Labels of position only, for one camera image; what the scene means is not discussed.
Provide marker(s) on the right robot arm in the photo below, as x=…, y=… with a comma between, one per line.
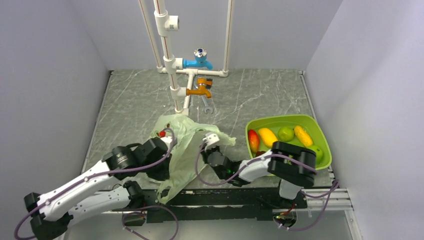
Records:
x=295, y=167

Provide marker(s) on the light green plastic bag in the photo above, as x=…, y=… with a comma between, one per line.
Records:
x=189, y=136

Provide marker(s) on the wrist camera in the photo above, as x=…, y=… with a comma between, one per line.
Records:
x=168, y=139
x=210, y=140

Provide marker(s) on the yellow fake corn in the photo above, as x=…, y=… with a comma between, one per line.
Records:
x=303, y=136

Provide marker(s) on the green fake lime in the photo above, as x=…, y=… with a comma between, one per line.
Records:
x=285, y=134

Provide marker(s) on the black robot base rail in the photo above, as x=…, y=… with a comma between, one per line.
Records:
x=231, y=203

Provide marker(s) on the orange faucet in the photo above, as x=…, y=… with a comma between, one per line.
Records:
x=203, y=88

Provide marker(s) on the dark red fake fruit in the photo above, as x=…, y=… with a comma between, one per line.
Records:
x=259, y=153

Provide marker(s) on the blue faucet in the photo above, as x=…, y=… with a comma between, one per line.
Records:
x=200, y=60

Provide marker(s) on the yellow fake mango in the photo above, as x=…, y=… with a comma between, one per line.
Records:
x=267, y=136

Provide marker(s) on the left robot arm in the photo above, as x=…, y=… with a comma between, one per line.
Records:
x=51, y=214

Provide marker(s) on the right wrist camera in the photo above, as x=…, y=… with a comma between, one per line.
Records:
x=210, y=140

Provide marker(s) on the green fake apple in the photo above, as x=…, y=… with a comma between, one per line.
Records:
x=318, y=152

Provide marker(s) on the red orange fake mango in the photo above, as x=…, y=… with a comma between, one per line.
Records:
x=253, y=140

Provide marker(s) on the silver wrench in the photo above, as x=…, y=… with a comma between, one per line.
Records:
x=207, y=108

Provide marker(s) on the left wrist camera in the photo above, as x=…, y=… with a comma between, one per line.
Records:
x=168, y=139

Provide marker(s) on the white PVC pipe frame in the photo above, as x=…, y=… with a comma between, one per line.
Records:
x=180, y=78

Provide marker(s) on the green plastic basin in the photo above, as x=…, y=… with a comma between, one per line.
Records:
x=310, y=125

